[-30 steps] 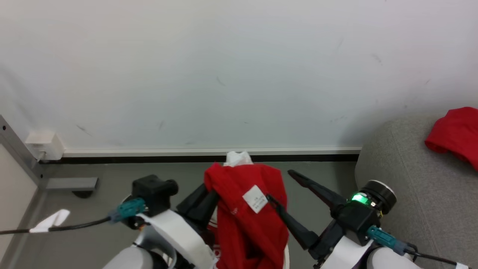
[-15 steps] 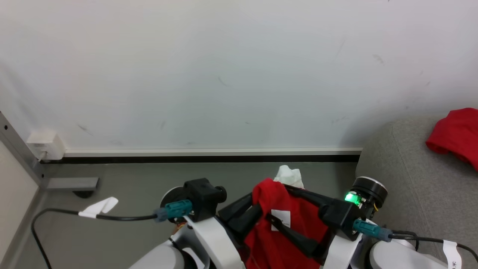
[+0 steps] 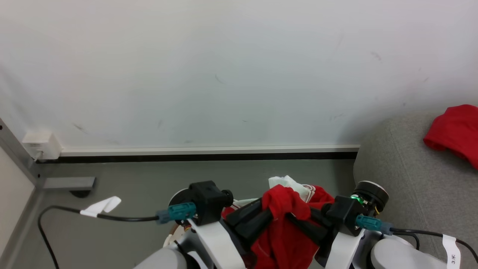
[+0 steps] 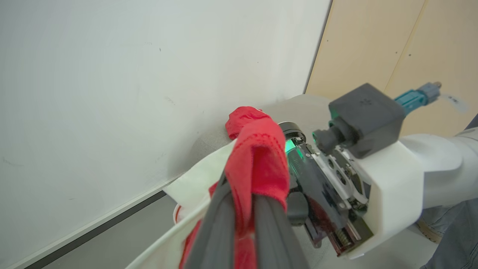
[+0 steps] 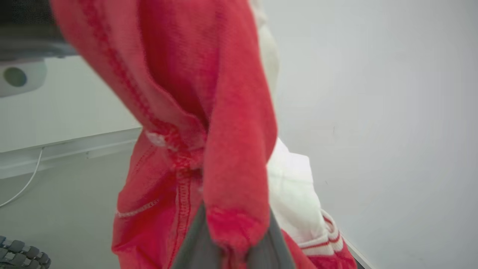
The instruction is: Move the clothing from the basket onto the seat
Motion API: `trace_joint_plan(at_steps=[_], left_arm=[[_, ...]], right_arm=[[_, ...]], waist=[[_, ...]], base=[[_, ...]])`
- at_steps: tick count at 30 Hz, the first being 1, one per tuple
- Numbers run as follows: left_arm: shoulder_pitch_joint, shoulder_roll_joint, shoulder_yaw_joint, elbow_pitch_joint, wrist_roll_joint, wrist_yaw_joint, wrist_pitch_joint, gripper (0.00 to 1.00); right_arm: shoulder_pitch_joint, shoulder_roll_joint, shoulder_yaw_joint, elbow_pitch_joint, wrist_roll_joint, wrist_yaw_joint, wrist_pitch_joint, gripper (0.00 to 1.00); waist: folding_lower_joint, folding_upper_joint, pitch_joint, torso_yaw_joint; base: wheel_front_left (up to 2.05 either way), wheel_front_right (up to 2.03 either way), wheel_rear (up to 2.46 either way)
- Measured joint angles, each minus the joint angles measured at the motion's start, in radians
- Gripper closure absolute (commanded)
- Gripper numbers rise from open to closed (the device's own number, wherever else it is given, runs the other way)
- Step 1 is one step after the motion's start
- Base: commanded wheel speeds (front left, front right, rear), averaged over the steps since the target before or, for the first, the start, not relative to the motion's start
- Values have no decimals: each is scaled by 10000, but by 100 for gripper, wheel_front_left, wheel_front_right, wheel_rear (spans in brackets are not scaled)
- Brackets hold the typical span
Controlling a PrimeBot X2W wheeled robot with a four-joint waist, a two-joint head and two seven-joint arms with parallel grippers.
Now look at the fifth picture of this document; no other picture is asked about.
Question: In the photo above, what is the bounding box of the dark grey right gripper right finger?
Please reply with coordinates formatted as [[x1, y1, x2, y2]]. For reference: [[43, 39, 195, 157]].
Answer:
[[245, 209, 296, 269]]

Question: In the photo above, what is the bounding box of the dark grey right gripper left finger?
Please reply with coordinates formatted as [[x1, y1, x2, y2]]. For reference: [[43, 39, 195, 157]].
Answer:
[[171, 203, 224, 269]]

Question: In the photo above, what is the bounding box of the red and white jacket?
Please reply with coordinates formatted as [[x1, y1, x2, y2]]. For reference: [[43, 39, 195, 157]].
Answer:
[[50, 0, 358, 269]]

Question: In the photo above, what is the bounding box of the white and black skirting board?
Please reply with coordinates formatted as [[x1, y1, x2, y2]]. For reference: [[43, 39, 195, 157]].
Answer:
[[0, 126, 143, 180]]

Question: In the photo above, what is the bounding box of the white power cable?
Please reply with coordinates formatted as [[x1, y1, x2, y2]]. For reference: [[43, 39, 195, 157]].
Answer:
[[0, 147, 44, 208]]

